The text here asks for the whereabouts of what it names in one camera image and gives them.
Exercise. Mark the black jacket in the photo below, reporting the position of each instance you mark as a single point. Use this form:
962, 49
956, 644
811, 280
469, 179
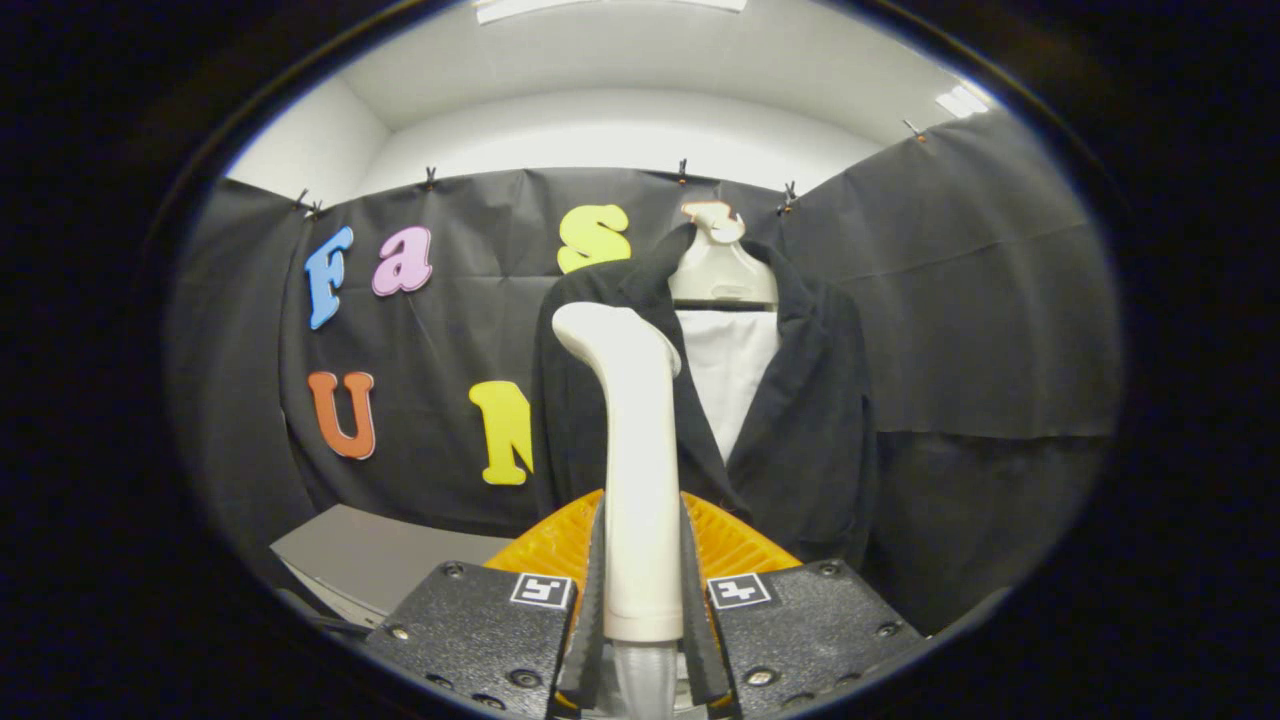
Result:
810, 440

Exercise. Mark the white plastic hanger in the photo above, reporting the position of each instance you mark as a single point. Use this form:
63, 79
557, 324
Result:
715, 270

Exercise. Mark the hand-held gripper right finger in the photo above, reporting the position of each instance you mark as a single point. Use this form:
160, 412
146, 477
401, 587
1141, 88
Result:
800, 625

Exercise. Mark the grey cabinet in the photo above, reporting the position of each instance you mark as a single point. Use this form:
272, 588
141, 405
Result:
380, 560

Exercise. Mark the white garment steamer nozzle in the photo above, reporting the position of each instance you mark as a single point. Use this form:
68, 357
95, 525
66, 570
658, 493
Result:
640, 480

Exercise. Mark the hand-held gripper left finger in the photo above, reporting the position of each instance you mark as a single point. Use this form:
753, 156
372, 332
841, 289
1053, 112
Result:
480, 630

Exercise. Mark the small ceiling light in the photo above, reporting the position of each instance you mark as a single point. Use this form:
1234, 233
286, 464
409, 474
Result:
962, 101

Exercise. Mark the black backdrop cloth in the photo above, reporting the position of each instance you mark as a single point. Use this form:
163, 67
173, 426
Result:
980, 300

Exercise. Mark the white mannequin torso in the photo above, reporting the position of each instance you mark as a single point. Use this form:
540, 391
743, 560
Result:
730, 380

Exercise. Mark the row of backdrop clips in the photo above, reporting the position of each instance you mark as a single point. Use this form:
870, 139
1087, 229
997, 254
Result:
683, 171

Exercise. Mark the ceiling light panel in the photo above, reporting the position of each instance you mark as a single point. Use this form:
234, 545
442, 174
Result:
600, 6

